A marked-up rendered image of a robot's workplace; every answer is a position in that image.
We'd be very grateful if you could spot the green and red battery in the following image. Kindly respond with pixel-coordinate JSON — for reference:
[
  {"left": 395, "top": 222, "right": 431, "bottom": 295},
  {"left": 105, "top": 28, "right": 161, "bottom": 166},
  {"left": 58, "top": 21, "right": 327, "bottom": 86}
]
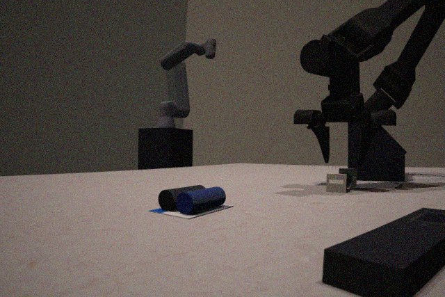
[{"left": 340, "top": 172, "right": 353, "bottom": 185}]

